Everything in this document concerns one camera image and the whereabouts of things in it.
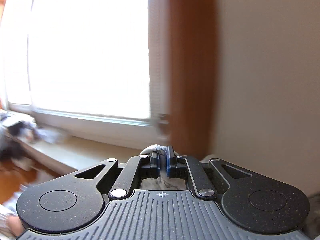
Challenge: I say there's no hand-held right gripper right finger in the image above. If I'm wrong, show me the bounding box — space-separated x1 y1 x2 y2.
166 145 253 198

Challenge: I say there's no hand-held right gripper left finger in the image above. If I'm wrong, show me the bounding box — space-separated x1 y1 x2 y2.
74 152 160 198

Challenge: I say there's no bright window pane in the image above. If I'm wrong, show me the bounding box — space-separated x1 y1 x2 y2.
0 0 151 120

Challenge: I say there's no beige window sill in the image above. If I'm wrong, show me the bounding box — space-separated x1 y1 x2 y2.
20 134 142 177

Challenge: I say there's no clear plastic bag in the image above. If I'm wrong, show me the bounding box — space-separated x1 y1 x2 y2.
32 126 69 145

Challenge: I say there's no wooden window frame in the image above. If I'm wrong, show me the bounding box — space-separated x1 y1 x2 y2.
167 0 218 161

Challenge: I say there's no white grey patterned garment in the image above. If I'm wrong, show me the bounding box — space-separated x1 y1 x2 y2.
140 144 187 190

